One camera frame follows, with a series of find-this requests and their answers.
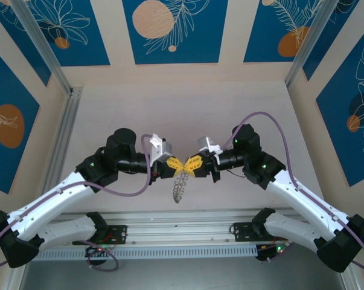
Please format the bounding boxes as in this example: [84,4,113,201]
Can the silver chain bracelet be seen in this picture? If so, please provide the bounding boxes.
[171,172,190,205]

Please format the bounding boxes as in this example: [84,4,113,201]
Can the base wiring with green light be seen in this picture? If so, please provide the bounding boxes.
[255,240,293,264]

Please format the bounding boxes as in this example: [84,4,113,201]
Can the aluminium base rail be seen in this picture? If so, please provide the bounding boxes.
[44,211,309,246]

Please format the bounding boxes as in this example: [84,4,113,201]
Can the aluminium side rail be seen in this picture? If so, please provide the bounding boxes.
[42,86,83,194]

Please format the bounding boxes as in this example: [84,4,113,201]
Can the grey slotted cable duct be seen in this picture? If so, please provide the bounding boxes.
[33,243,258,261]

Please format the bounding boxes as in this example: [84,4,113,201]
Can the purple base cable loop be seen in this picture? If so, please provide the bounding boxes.
[86,240,120,273]

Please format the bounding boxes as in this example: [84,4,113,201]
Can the aluminium frame post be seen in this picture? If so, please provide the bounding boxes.
[285,0,334,88]
[11,0,73,95]

